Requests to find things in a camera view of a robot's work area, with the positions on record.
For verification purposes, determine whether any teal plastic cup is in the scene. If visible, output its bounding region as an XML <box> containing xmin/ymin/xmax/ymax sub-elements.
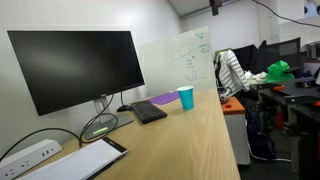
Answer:
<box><xmin>176</xmin><ymin>85</ymin><xmax>195</xmax><ymax>111</ymax></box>

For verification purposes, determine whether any purple mat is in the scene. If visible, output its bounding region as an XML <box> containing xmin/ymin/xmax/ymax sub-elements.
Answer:
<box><xmin>146</xmin><ymin>90</ymin><xmax>181</xmax><ymax>106</ymax></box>

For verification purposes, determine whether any black keyboard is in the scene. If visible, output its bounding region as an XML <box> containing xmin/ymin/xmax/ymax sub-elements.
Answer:
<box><xmin>129</xmin><ymin>100</ymin><xmax>169</xmax><ymax>125</ymax></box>

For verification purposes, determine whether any glass whiteboard panel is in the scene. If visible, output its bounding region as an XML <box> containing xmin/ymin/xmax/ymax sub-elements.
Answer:
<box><xmin>137</xmin><ymin>26</ymin><xmax>217</xmax><ymax>98</ymax></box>

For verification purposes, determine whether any black computer mouse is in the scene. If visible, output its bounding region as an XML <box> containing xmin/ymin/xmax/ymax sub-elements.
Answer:
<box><xmin>116</xmin><ymin>104</ymin><xmax>134</xmax><ymax>113</ymax></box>

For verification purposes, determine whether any silver monitor stand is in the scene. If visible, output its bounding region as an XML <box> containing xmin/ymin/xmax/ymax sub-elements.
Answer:
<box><xmin>82</xmin><ymin>96</ymin><xmax>135</xmax><ymax>141</ymax></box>

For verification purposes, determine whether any white puffer jacket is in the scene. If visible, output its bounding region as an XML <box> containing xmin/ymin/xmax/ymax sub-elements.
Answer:
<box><xmin>214</xmin><ymin>49</ymin><xmax>251</xmax><ymax>99</ymax></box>

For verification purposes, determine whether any white cabinet with orange top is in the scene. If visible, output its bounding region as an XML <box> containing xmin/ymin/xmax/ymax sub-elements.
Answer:
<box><xmin>220</xmin><ymin>96</ymin><xmax>251</xmax><ymax>166</ymax></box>

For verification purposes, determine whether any black computer monitor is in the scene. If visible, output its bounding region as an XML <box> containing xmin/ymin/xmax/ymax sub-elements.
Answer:
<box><xmin>6</xmin><ymin>30</ymin><xmax>146</xmax><ymax>117</ymax></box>

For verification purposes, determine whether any green plastic bag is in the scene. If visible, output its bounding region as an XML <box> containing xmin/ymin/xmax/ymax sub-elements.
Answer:
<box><xmin>265</xmin><ymin>59</ymin><xmax>296</xmax><ymax>84</ymax></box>

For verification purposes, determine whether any black workbench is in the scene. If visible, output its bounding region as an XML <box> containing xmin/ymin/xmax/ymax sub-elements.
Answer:
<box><xmin>250</xmin><ymin>76</ymin><xmax>320</xmax><ymax>180</ymax></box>

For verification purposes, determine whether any white power strip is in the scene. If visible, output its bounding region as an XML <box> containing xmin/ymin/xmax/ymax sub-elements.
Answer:
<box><xmin>0</xmin><ymin>138</ymin><xmax>63</xmax><ymax>180</ymax></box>

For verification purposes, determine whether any black monitor cable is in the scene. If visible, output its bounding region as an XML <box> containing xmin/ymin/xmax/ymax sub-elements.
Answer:
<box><xmin>78</xmin><ymin>93</ymin><xmax>119</xmax><ymax>148</ymax></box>

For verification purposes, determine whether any black ceiling camera mount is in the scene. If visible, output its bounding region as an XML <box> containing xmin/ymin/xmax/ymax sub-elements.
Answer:
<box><xmin>208</xmin><ymin>0</ymin><xmax>224</xmax><ymax>17</ymax></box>

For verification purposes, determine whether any white floor cable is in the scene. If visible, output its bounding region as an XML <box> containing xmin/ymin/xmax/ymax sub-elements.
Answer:
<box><xmin>245</xmin><ymin>119</ymin><xmax>292</xmax><ymax>163</ymax></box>

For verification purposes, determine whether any black power strip cable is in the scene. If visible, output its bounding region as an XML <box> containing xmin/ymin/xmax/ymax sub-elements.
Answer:
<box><xmin>0</xmin><ymin>127</ymin><xmax>82</xmax><ymax>162</ymax></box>

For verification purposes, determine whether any black overhead cable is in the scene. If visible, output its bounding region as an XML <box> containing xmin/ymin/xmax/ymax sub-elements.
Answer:
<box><xmin>251</xmin><ymin>0</ymin><xmax>320</xmax><ymax>29</ymax></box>

